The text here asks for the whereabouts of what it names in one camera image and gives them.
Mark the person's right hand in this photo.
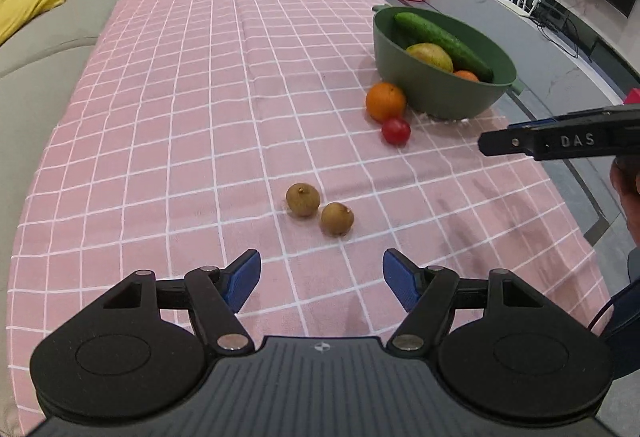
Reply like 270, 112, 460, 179
610, 154, 640, 198

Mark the beige sofa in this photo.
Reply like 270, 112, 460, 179
0, 0, 161, 198

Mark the person's right forearm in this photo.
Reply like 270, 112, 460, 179
620, 191, 640, 250

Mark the pink checked tablecloth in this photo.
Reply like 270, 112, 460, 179
0, 0, 613, 423

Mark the red tomato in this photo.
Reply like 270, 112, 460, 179
381, 117, 412, 147

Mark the yellow pillow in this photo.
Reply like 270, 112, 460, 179
0, 0, 68, 45

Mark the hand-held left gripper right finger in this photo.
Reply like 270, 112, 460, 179
382, 248, 573, 354

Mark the green cucumber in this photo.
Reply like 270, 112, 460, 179
393, 12, 495, 83

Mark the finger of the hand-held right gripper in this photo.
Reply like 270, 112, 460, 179
507, 116, 556, 128
477, 122, 541, 160

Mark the green colander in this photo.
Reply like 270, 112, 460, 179
372, 4, 523, 120

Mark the person's right leg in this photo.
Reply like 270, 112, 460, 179
602, 247, 640, 383

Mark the thin black cable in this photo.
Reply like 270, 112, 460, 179
589, 294, 619, 334

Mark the black cable bundle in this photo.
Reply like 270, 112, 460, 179
537, 0, 601, 63

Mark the yellow-green mango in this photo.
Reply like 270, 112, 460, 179
405, 43, 454, 74

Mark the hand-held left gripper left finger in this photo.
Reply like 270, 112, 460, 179
75, 248, 262, 355

